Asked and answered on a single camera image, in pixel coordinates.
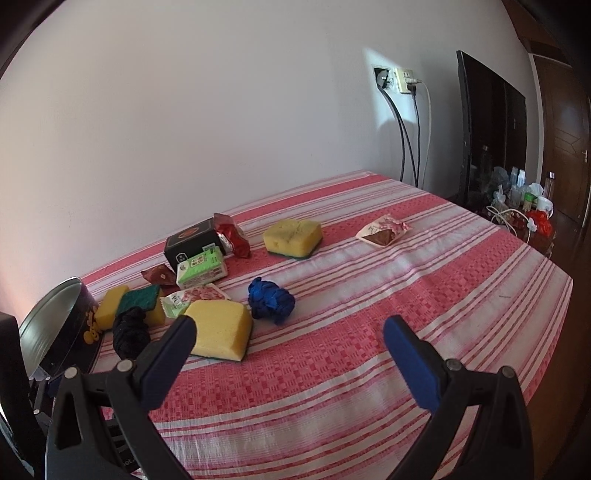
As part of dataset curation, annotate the green white snack packet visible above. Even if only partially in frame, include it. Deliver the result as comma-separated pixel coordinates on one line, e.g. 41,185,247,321
160,282,232,320

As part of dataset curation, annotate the black cloth ball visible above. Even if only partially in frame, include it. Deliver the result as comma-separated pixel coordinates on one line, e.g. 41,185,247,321
113,308,151,361

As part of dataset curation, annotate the black flat screen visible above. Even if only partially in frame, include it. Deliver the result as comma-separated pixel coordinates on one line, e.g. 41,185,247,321
456,50,528,214

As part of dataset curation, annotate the pink and brown snack packet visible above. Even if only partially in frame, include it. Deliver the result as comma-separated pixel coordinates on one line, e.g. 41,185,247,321
356,214,411,248

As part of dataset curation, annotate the red striped cloth desktop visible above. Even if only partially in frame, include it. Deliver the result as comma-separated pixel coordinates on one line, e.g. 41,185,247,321
78,170,574,480

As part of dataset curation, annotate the white wall cable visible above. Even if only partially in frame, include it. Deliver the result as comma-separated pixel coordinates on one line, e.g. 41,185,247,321
419,83,435,189

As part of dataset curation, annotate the small red-brown snack packet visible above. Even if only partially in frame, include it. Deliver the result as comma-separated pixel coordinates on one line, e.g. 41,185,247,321
141,265,179,285

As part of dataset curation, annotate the white wall socket with charger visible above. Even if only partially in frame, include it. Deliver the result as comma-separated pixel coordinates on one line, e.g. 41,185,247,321
394,67,423,95

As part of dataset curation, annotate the small yellow scouring sponge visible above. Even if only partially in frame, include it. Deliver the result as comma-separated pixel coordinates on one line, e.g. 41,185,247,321
95,285,131,331
121,285,166,326

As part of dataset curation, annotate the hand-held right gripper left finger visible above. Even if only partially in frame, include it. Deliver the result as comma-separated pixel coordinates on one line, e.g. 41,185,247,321
45,315,197,480

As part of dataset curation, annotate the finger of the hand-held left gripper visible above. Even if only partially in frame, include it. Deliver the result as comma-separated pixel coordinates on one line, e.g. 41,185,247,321
28,373,63,429

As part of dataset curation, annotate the black cardboard box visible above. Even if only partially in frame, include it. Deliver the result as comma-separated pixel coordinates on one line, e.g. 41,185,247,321
164,220,227,273

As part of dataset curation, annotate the red snack packet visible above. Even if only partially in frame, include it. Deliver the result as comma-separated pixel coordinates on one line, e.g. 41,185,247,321
213,213,251,258

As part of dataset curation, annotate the round metal tin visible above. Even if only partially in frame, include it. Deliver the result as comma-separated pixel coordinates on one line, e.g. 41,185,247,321
18,277,101,377

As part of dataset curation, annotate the large yellow scouring sponge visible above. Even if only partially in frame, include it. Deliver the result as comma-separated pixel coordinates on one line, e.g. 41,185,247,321
184,300,254,362
263,220,323,260

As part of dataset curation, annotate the coiled white cable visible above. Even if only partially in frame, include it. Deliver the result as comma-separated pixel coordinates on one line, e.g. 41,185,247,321
486,204,537,243

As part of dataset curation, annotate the red plastic bag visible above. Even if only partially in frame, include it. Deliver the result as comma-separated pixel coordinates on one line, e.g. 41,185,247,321
525,210,553,237

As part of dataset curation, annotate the thick black cable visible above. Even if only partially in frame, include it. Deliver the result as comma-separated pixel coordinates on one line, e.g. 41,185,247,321
381,87,414,184

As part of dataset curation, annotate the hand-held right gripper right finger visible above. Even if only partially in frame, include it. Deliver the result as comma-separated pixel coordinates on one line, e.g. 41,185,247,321
383,315,535,480

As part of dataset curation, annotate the blue cloth ball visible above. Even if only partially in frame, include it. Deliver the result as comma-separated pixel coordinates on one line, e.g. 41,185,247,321
247,277,296,326

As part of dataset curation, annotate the thin black cable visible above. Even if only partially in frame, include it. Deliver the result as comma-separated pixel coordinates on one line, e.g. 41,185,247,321
411,91,423,188

